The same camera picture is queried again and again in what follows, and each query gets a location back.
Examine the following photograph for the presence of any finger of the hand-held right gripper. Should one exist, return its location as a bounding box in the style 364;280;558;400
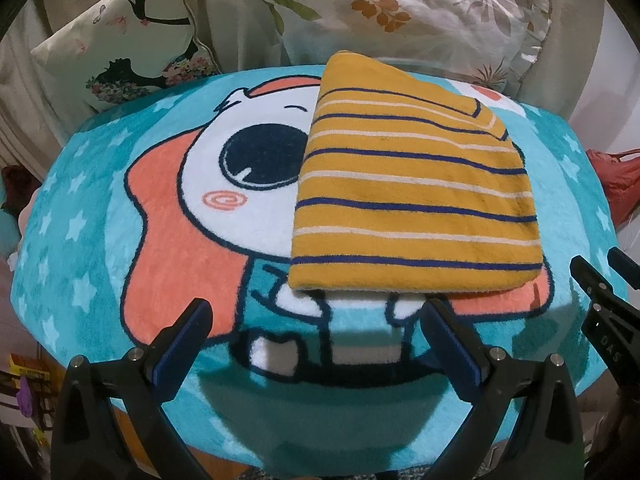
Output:
607;247;640;307
570;255;640;397

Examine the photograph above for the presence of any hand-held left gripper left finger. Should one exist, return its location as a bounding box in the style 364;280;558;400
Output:
50;297;214;480

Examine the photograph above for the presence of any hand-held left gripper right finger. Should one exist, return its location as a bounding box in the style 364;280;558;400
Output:
421;297;587;480

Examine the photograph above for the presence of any yellow striped sweater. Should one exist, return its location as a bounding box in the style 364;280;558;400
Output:
290;50;546;295

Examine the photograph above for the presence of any red bag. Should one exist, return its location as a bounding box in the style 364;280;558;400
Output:
585;147;640;227

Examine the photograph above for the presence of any teal cartoon star blanket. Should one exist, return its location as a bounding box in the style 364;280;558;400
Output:
10;62;632;462

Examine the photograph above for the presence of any yellow box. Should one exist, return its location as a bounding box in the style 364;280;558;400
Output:
7;352;52;382

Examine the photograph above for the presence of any purple toy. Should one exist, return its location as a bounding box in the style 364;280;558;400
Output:
14;375;37;417

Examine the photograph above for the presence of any dancer print pillow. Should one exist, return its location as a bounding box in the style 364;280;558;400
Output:
30;0;222;114

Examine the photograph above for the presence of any leaf print pillow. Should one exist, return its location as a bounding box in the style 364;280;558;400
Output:
249;0;554;99

